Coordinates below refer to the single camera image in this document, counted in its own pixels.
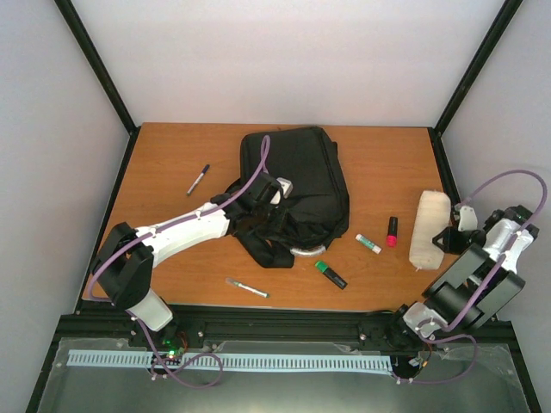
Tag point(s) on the light blue cable duct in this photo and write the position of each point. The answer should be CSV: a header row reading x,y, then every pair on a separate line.
x,y
240,363

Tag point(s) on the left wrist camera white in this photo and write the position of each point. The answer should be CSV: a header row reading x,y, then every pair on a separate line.
x,y
285,188

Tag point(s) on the left black frame post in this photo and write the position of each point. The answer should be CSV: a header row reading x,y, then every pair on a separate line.
x,y
94,59

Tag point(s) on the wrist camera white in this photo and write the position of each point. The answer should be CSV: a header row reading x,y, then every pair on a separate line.
x,y
465,218
285,188

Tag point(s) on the silver pen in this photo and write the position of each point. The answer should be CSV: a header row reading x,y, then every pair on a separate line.
x,y
245,287

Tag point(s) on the pink black highlighter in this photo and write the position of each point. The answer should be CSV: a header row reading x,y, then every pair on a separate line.
x,y
392,232

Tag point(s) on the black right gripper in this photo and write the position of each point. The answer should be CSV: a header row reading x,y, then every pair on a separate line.
x,y
449,236

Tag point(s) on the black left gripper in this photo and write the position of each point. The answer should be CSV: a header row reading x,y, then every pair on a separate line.
x,y
277,223

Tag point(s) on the green black highlighter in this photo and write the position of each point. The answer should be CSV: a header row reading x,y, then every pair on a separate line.
x,y
331,275

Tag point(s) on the black aluminium rail base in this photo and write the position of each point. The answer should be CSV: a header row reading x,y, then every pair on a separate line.
x,y
195,327

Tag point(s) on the white green glue stick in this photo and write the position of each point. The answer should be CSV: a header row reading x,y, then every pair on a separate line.
x,y
368,243

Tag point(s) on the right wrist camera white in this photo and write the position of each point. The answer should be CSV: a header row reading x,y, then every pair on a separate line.
x,y
465,218

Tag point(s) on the beige pencil case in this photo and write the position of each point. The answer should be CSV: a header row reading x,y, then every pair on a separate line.
x,y
432,218

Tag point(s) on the right black frame post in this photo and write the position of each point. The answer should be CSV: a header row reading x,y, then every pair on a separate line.
x,y
484,51

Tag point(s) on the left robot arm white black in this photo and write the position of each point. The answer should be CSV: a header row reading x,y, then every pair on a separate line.
x,y
123,265

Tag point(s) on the black frame post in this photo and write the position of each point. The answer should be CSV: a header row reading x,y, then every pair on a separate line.
x,y
484,51
94,59

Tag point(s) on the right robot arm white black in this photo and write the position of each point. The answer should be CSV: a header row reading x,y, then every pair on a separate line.
x,y
481,281

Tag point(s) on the black student backpack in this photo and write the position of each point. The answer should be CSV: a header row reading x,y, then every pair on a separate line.
x,y
318,206

